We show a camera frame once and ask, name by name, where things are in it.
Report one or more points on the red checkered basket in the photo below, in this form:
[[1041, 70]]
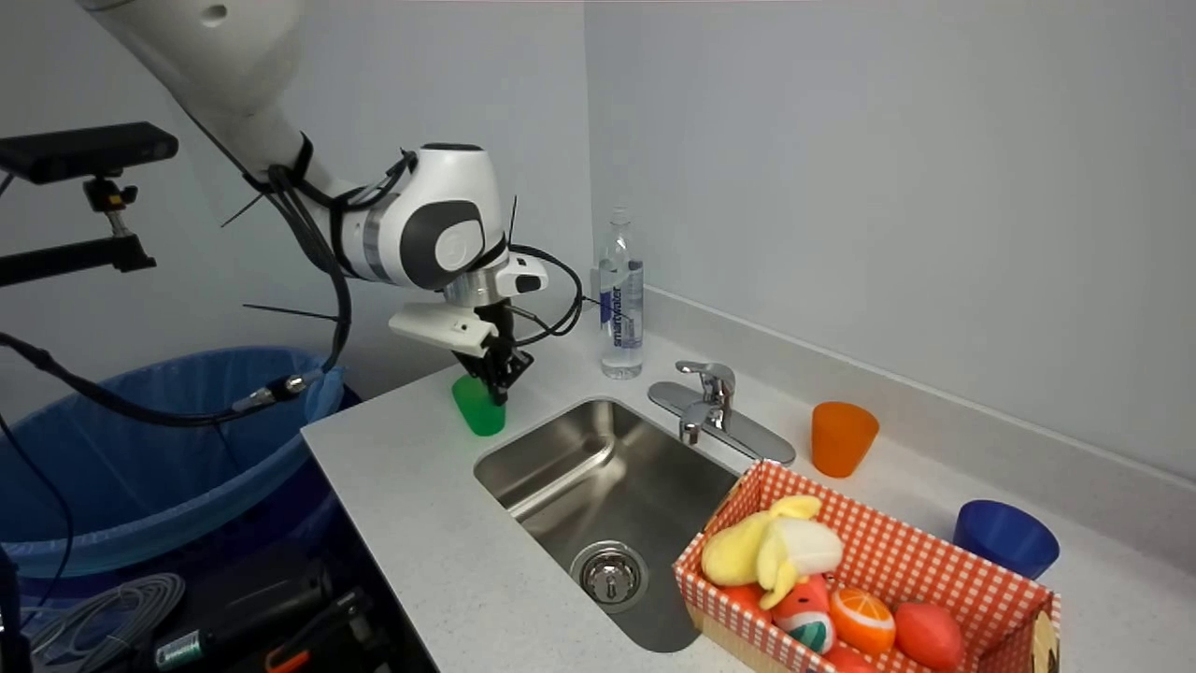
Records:
[[920, 562]]

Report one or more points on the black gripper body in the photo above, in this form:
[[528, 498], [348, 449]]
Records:
[[495, 328]]

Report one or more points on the yellow toy lemon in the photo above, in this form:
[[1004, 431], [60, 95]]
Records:
[[733, 550]]

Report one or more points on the stainless steel sink basin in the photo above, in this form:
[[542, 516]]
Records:
[[612, 498]]

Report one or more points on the blue plastic cup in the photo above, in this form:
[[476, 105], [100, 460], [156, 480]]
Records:
[[1004, 536]]

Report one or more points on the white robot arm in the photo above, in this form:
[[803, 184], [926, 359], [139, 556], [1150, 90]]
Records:
[[414, 229]]

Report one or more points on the clear plastic water bottle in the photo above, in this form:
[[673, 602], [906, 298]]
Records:
[[617, 305]]

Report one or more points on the orange plastic cup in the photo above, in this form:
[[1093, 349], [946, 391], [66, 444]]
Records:
[[844, 439]]

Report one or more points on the toy orange half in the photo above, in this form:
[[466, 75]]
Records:
[[866, 623]]

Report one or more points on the peeled toy banana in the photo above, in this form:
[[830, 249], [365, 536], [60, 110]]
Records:
[[798, 548]]

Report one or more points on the blue trash bin with liner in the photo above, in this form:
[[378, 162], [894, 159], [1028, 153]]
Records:
[[150, 460]]

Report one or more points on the toy watermelon slice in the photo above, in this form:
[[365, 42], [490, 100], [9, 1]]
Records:
[[805, 613]]

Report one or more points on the chrome sink faucet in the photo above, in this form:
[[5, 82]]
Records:
[[710, 404]]

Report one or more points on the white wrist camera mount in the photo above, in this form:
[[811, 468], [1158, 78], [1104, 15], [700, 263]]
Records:
[[439, 330]]

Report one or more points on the black camera on stand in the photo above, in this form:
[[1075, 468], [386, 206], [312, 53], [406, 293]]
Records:
[[76, 152]]

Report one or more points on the green plastic cup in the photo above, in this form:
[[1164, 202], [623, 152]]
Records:
[[480, 407]]

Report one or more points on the red toy tomato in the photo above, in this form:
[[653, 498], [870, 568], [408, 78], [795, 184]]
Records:
[[928, 633]]

